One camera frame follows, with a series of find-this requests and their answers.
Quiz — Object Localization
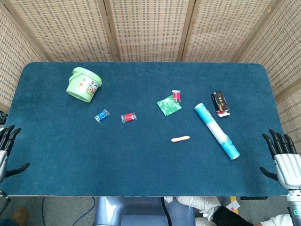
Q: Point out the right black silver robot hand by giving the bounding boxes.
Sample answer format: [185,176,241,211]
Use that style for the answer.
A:
[260,129,301,190]

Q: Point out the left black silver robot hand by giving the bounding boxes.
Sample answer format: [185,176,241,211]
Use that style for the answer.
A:
[0,124,30,184]

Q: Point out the orange sausage stick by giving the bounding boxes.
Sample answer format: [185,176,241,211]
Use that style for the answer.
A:
[171,135,190,143]

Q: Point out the blue candy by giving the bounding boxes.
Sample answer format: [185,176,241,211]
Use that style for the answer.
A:
[94,108,111,123]

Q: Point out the red candy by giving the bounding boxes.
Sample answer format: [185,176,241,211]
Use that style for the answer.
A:
[121,112,138,124]

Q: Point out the small red packet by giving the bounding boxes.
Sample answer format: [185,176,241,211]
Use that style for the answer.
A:
[171,89,182,103]

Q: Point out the white sleeve of person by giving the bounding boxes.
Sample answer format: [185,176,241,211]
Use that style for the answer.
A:
[258,213,292,226]

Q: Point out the brown shoe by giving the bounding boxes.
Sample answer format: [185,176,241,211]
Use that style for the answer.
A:
[11,206,29,226]

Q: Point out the white red paper tag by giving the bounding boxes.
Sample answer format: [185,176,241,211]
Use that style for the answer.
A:
[227,199,240,212]

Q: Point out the black trouser leg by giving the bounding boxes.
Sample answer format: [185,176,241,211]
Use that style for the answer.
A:
[213,204,259,226]

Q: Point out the white teal rolled tube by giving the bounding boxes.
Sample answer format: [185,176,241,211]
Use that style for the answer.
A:
[194,102,241,161]

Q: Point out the white sneaker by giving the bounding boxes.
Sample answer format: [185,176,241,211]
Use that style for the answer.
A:
[176,195,222,218]
[194,216,214,226]

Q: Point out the black box with gold print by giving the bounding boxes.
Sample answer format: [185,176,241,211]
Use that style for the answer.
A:
[210,90,230,112]

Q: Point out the green plastic toy bucket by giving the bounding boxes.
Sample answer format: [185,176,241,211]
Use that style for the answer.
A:
[66,66,103,103]

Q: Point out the blue felt table cover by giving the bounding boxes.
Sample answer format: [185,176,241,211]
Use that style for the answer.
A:
[1,61,294,197]

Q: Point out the green plastic packet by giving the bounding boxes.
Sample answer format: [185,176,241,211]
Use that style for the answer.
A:
[156,95,183,117]

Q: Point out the blue-grey robot torso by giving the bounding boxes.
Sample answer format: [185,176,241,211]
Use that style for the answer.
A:
[95,196,196,226]

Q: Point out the woven wooden folding screen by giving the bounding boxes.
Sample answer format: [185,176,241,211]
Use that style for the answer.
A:
[0,0,301,144]

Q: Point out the blue floor cable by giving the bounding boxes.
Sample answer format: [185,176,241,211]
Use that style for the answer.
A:
[41,196,96,226]

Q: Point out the black torso cable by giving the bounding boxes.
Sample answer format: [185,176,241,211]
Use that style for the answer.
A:
[161,197,171,226]

